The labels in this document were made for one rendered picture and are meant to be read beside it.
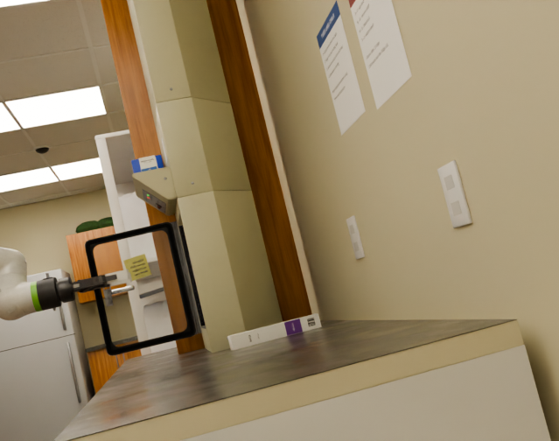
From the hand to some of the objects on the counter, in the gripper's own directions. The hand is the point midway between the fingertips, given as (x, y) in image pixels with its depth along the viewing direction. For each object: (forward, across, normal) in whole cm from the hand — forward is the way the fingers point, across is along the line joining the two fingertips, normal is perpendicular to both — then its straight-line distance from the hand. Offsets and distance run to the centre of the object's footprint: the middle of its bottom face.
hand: (126, 276), depth 209 cm
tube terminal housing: (+32, +2, +28) cm, 43 cm away
